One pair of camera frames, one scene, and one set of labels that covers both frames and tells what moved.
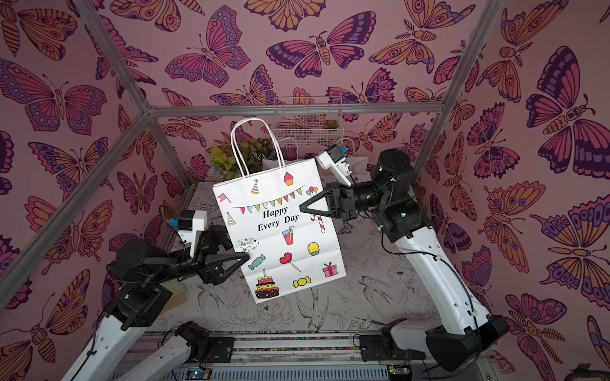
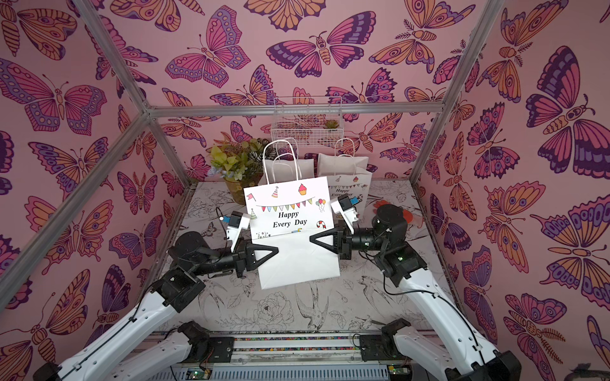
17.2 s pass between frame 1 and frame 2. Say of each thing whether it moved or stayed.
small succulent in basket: stayed
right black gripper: moved
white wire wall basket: stayed
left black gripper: moved
